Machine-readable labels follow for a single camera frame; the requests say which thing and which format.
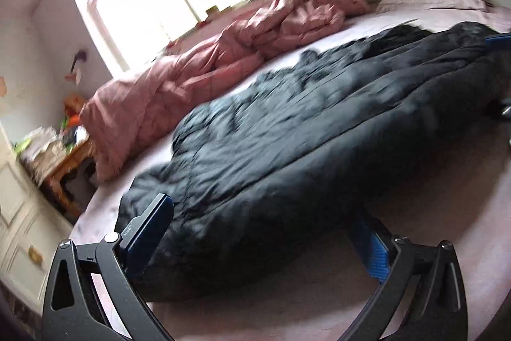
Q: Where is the orange plush toy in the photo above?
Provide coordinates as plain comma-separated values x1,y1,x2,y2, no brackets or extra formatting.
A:
63,95,89,127

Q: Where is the pile of clutter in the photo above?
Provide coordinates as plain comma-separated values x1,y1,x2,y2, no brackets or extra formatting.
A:
13,125,89,167

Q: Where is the wooden side table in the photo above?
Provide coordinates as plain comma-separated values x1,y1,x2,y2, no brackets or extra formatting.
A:
38,137,99,222

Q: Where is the wall hook with hanging item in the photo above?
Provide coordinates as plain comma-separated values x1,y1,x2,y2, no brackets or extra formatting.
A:
65,50,89,84

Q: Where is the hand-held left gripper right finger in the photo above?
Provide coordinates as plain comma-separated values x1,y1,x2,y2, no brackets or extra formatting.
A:
338,210,469,341

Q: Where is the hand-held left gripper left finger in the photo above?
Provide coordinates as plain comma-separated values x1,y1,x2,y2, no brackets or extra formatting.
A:
42,193,175,341

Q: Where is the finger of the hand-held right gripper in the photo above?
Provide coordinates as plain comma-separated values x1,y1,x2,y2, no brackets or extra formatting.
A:
484,32,511,47

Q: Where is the white cabinet door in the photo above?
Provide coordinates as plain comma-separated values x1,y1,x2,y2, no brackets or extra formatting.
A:
0,120,75,310

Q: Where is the black down jacket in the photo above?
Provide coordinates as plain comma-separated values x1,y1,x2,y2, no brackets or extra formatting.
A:
114,21,511,304

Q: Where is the bed with pink sheet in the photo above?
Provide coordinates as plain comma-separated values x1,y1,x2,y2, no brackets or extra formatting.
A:
69,0,511,341

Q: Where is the pink quilt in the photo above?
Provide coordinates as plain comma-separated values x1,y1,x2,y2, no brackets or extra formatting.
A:
80,0,374,182

